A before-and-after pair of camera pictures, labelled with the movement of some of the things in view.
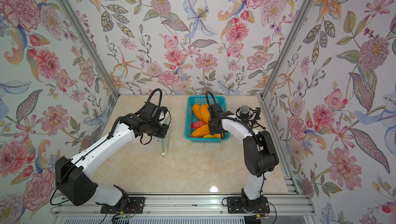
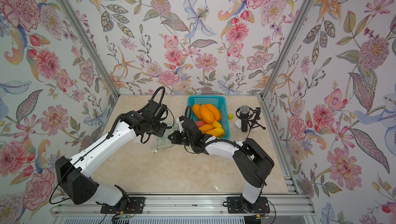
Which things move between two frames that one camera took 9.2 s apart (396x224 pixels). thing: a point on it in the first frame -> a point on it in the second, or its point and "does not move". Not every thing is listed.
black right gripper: [212, 130] -> [177, 141]
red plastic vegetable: [197, 124] does not move
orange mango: [196, 109] does not move
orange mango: [204, 113] does not move
